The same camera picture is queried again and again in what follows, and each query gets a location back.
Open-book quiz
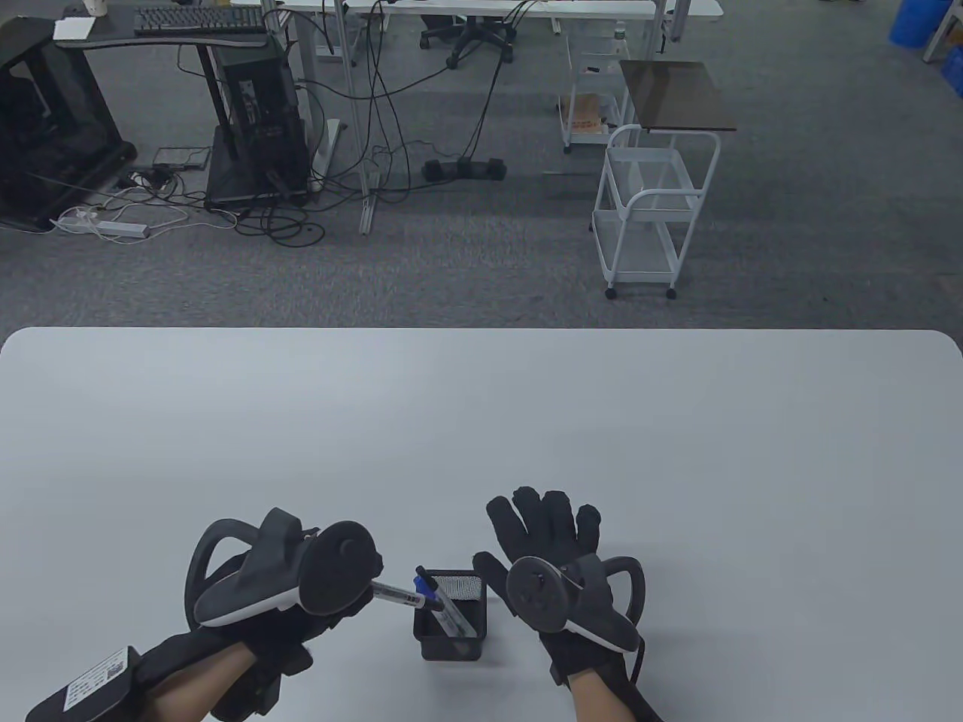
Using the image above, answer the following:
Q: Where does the short white desk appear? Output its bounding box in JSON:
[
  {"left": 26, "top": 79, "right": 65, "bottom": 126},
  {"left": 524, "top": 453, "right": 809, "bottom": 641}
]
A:
[{"left": 662, "top": 0, "right": 725, "bottom": 42}]

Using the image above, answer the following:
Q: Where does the white rolling cart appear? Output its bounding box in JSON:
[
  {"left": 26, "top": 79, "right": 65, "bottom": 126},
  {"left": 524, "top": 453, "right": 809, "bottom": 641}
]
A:
[{"left": 592, "top": 124, "right": 721, "bottom": 300}]

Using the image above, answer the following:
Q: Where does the person's right forearm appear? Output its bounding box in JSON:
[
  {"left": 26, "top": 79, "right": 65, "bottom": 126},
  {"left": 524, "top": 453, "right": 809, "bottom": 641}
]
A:
[{"left": 568, "top": 669, "right": 667, "bottom": 722}]

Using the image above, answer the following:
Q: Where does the blue bin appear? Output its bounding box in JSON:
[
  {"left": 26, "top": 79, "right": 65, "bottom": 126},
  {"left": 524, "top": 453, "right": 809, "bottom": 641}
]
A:
[{"left": 889, "top": 0, "right": 952, "bottom": 50}]

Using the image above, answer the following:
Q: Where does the dark gray tracking controller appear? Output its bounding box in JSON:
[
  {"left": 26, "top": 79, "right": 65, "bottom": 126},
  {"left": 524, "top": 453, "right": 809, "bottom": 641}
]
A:
[
  {"left": 184, "top": 508, "right": 384, "bottom": 629},
  {"left": 506, "top": 554, "right": 646, "bottom": 654}
]

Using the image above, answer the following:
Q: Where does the long white desk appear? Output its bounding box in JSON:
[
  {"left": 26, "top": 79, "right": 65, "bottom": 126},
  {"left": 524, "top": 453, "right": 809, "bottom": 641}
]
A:
[{"left": 229, "top": 0, "right": 657, "bottom": 238}]

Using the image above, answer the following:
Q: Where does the brown side table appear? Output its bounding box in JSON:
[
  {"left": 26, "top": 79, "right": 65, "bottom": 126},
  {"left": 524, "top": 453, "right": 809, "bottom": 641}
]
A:
[{"left": 618, "top": 60, "right": 738, "bottom": 134}]

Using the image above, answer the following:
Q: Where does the black keyboard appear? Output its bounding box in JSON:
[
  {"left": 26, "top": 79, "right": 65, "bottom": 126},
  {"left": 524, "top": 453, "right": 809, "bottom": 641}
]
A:
[{"left": 134, "top": 6, "right": 268, "bottom": 37}]

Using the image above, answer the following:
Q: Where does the white shelf cart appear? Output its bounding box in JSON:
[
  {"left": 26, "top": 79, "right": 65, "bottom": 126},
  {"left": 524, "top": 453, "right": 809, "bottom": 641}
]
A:
[{"left": 560, "top": 34, "right": 633, "bottom": 155}]

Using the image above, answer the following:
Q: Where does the black cable coil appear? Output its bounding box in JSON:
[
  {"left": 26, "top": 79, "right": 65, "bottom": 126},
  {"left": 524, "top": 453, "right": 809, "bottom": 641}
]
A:
[{"left": 237, "top": 202, "right": 327, "bottom": 247}]

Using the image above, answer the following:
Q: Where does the black office chair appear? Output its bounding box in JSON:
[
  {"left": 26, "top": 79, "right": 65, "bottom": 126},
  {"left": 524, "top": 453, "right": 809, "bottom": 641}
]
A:
[{"left": 418, "top": 14, "right": 516, "bottom": 70}]

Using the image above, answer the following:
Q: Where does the blue capped white marker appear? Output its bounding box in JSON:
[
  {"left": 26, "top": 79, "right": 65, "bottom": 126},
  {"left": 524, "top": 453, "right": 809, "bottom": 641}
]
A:
[{"left": 415, "top": 566, "right": 476, "bottom": 637}]

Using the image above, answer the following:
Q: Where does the person's right hand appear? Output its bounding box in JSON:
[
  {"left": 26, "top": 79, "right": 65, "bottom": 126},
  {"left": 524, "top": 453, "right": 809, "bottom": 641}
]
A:
[{"left": 472, "top": 487, "right": 640, "bottom": 687}]

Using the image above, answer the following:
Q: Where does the black labelled sensor box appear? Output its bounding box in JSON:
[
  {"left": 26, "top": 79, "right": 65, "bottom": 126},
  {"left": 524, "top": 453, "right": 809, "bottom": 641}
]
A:
[{"left": 26, "top": 645, "right": 144, "bottom": 722}]

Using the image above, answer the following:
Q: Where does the white cable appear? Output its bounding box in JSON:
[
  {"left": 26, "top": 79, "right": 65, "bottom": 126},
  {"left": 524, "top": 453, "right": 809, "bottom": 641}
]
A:
[{"left": 53, "top": 188, "right": 238, "bottom": 245}]

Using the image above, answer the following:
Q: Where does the cardboard box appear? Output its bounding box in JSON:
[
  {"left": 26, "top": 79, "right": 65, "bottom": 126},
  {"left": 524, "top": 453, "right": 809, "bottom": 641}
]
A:
[{"left": 558, "top": 94, "right": 609, "bottom": 129}]

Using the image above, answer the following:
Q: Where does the person's left hand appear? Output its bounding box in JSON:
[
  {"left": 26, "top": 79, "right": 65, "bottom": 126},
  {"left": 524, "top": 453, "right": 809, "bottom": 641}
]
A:
[{"left": 139, "top": 553, "right": 381, "bottom": 685}]

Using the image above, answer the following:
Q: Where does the black desk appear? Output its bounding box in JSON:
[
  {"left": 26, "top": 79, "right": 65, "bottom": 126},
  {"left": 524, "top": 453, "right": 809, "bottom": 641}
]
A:
[{"left": 53, "top": 4, "right": 311, "bottom": 210}]

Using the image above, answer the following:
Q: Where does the black computer tower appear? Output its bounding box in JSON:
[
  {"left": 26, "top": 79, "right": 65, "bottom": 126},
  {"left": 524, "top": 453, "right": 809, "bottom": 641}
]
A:
[{"left": 214, "top": 41, "right": 313, "bottom": 196}]

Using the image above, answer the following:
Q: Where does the white power strip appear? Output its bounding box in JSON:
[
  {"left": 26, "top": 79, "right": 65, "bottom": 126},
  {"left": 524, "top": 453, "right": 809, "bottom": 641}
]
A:
[{"left": 51, "top": 213, "right": 149, "bottom": 240}]

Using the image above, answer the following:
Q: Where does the black hanging cable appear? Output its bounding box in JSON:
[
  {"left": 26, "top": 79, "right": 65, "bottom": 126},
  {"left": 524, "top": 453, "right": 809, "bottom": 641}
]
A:
[{"left": 459, "top": 0, "right": 544, "bottom": 162}]

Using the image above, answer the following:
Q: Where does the white table frame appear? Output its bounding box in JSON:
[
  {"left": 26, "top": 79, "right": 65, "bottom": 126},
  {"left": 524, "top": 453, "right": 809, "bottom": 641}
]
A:
[{"left": 922, "top": 8, "right": 963, "bottom": 65}]

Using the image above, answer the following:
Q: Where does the black power strip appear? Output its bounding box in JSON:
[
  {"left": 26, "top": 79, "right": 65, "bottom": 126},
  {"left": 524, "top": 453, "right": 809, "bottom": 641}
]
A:
[{"left": 421, "top": 157, "right": 507, "bottom": 182}]

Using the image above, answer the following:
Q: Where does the gray network box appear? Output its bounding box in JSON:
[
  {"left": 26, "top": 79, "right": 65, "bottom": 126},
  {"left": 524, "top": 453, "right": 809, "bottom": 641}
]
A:
[{"left": 153, "top": 146, "right": 213, "bottom": 171}]

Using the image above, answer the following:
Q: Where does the black mesh pen holder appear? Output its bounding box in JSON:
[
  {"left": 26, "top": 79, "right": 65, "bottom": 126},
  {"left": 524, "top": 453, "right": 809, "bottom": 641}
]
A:
[{"left": 414, "top": 569, "right": 488, "bottom": 663}]

